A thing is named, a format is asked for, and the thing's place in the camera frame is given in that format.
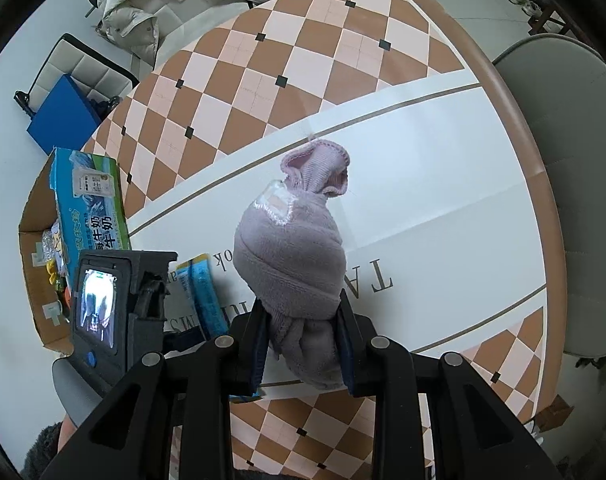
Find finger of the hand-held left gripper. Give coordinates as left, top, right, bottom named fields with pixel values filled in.
left=164, top=331, right=217, bottom=358

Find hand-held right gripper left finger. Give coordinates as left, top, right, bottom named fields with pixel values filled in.
left=40, top=302, right=271, bottom=480

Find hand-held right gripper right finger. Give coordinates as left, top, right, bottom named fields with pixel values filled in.
left=335, top=296, right=568, bottom=480

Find long blue packet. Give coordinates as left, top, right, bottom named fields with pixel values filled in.
left=175, top=254, right=266, bottom=403

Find cardboard box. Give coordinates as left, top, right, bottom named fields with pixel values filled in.
left=18, top=147, right=132, bottom=353

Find silver bubble packet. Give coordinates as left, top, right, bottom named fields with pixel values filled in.
left=39, top=230, right=59, bottom=281

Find purple socks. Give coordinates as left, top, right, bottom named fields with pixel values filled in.
left=233, top=141, right=351, bottom=392

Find person's left forearm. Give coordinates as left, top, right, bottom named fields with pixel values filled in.
left=20, top=419, right=79, bottom=480

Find checkered table mat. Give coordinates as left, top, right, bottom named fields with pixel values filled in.
left=80, top=0, right=556, bottom=473

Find blue foam pad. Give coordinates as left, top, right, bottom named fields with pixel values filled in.
left=26, top=74, right=103, bottom=156

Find brown cardboard piece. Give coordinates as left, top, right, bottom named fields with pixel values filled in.
left=533, top=394, right=574, bottom=433

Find white padded folding chair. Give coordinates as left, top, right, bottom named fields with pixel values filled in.
left=14, top=33, right=140, bottom=121

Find white down jacket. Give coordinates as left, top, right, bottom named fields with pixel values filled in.
left=97, top=0, right=284, bottom=71

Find grey chair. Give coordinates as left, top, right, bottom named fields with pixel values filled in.
left=492, top=36, right=606, bottom=358

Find brown wooden chair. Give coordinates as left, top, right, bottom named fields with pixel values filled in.
left=528, top=0, right=604, bottom=40

